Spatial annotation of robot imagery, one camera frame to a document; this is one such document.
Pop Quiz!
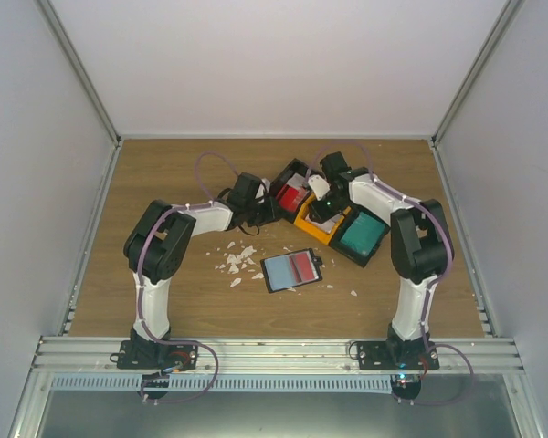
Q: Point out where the black leather card holder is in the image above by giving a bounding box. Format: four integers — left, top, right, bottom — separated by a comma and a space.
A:
260, 248, 322, 294

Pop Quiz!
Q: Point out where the white red april card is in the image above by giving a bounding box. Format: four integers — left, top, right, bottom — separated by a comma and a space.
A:
289, 252, 316, 284

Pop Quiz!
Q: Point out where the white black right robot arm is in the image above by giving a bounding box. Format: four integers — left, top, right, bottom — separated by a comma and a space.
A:
305, 152, 454, 370

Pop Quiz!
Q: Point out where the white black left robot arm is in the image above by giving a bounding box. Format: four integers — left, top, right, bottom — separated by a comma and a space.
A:
123, 172, 280, 369

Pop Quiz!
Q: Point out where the black left card bin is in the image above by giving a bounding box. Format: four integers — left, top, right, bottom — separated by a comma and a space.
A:
269, 159, 311, 223

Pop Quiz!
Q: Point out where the black card bin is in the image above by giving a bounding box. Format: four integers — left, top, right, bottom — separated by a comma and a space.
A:
329, 207, 390, 267
269, 159, 311, 223

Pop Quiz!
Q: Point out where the red white card stack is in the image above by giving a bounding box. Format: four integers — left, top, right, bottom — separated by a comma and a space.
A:
276, 173, 309, 214

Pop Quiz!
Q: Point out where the yellow middle card bin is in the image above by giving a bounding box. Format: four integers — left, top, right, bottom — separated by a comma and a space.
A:
293, 196, 351, 246

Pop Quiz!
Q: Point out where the teal card stack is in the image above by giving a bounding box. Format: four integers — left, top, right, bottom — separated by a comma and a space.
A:
339, 213, 388, 257

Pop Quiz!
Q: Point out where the black right card bin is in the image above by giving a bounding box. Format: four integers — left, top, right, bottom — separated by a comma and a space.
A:
329, 207, 390, 267

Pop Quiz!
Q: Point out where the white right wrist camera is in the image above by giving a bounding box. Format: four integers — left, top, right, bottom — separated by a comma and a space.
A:
307, 174, 331, 201

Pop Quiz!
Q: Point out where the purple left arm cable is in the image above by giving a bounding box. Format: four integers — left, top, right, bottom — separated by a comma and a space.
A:
136, 151, 243, 343

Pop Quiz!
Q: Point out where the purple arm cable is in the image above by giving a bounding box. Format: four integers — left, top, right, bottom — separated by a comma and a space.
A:
136, 151, 243, 343
310, 141, 453, 357

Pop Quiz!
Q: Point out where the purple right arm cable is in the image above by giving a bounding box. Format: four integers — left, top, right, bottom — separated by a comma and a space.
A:
310, 141, 453, 357

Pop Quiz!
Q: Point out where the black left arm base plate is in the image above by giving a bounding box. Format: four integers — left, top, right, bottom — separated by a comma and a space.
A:
110, 339, 198, 371

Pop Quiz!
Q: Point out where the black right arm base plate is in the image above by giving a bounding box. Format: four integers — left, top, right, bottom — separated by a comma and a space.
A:
347, 339, 440, 371

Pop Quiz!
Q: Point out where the aluminium mounting rail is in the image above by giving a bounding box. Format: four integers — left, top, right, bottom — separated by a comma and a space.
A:
32, 337, 524, 374

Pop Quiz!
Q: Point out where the grey slotted cable duct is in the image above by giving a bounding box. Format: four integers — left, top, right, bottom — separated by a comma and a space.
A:
51, 373, 392, 394

